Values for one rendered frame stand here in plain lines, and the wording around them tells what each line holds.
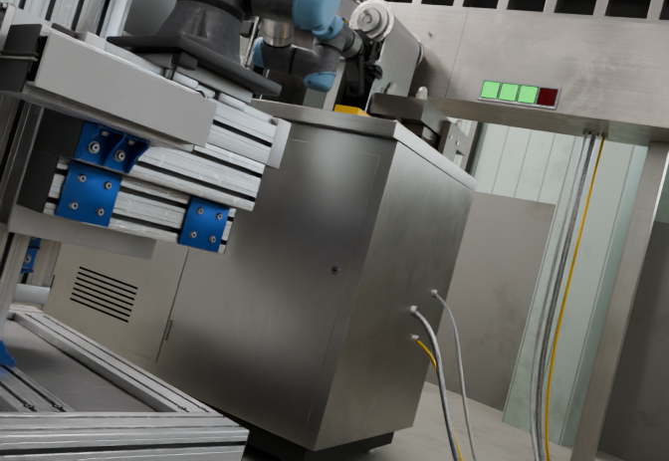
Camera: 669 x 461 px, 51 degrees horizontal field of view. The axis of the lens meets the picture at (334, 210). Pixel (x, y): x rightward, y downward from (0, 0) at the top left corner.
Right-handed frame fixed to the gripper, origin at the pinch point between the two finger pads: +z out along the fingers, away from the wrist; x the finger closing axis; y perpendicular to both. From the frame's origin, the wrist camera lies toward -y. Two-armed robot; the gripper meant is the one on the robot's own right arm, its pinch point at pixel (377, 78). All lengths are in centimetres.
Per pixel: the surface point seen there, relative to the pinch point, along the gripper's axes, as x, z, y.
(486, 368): -2, 193, -91
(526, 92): -35.3, 29.3, 10.1
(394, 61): -0.3, 6.9, 8.0
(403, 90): -0.3, 17.9, 2.5
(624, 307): -75, 46, -46
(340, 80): 7.8, -7.1, -4.0
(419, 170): -25.9, -12.1, -26.6
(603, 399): -76, 46, -74
